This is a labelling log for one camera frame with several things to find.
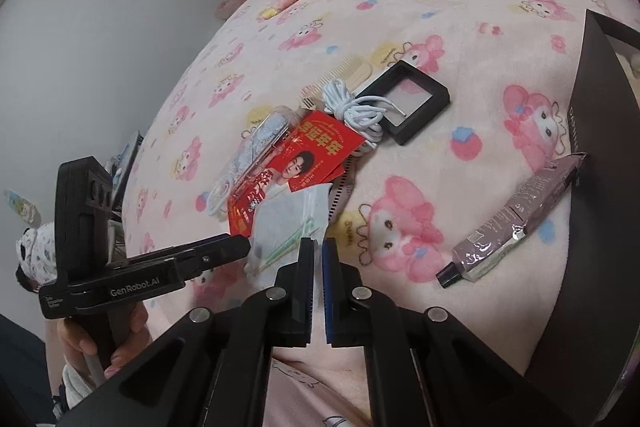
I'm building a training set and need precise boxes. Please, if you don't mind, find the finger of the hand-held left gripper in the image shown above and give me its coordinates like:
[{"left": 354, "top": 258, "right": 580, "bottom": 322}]
[{"left": 172, "top": 234, "right": 251, "bottom": 284}]

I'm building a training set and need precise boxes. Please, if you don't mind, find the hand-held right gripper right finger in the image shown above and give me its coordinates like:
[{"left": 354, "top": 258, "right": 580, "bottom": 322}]
[{"left": 322, "top": 237, "right": 607, "bottom": 427}]

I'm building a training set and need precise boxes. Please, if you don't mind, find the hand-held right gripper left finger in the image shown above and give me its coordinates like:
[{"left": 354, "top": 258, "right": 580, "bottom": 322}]
[{"left": 57, "top": 237, "right": 319, "bottom": 427}]

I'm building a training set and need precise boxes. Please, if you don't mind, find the clear zip bag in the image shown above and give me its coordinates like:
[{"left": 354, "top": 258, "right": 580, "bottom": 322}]
[{"left": 245, "top": 184, "right": 331, "bottom": 280}]

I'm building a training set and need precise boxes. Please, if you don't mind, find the black box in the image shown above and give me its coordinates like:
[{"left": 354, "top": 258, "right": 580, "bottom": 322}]
[{"left": 522, "top": 9, "right": 640, "bottom": 413}]

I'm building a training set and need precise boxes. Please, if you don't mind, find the person's left hand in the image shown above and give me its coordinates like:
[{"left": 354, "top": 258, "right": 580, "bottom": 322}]
[{"left": 55, "top": 302, "right": 151, "bottom": 379}]

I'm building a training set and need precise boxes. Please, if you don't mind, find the green tipped cotton swab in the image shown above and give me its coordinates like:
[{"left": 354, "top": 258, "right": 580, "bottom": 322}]
[
  {"left": 265, "top": 219, "right": 321, "bottom": 260},
  {"left": 257, "top": 229, "right": 313, "bottom": 269}
]

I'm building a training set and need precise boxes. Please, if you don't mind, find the red printed envelope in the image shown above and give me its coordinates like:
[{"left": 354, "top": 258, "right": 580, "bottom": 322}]
[{"left": 227, "top": 171, "right": 281, "bottom": 235}]

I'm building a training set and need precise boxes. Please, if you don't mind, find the white patterned plush toy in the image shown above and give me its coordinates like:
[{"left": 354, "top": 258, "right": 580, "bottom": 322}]
[{"left": 15, "top": 222, "right": 59, "bottom": 293}]

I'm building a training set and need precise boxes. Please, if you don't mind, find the film strip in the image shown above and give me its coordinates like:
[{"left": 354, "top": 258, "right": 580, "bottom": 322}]
[{"left": 327, "top": 152, "right": 358, "bottom": 223}]

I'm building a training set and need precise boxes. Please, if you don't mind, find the framed picture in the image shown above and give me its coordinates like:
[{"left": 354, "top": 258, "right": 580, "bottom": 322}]
[{"left": 106, "top": 132, "right": 146, "bottom": 211}]

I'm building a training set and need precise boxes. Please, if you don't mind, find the red photo card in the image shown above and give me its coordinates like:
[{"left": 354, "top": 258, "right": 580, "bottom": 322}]
[{"left": 265, "top": 146, "right": 346, "bottom": 195}]

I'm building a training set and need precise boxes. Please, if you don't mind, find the clear plastic pencil case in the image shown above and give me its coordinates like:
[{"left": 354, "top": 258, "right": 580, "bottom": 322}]
[{"left": 207, "top": 104, "right": 303, "bottom": 218}]

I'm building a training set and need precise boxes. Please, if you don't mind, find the red envelope with gold print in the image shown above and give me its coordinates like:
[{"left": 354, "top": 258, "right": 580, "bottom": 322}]
[{"left": 292, "top": 109, "right": 365, "bottom": 184}]

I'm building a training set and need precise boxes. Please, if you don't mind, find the dark cloth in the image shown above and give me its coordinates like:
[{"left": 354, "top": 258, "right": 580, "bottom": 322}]
[{"left": 0, "top": 314, "right": 57, "bottom": 427}]

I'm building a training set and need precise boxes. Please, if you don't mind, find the pink cream tube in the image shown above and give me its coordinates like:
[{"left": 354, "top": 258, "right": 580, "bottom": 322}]
[{"left": 436, "top": 153, "right": 587, "bottom": 290}]

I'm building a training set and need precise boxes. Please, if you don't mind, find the cream plastic comb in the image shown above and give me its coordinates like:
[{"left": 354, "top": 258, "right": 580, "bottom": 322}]
[{"left": 320, "top": 57, "right": 373, "bottom": 88}]

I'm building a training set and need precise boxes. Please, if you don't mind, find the pink printed blanket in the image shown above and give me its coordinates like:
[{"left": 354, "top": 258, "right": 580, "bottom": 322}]
[{"left": 117, "top": 0, "right": 640, "bottom": 427}]

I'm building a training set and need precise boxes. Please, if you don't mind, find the colourful wall decoration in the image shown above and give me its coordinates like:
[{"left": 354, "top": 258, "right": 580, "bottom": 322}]
[{"left": 2, "top": 189, "right": 41, "bottom": 224}]

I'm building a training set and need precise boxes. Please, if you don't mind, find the white cord bundle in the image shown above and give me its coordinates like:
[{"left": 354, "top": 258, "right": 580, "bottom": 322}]
[{"left": 321, "top": 78, "right": 407, "bottom": 152}]

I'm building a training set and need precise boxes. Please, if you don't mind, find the black square display frame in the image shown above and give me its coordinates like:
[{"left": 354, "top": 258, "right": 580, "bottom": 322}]
[{"left": 357, "top": 60, "right": 451, "bottom": 146}]

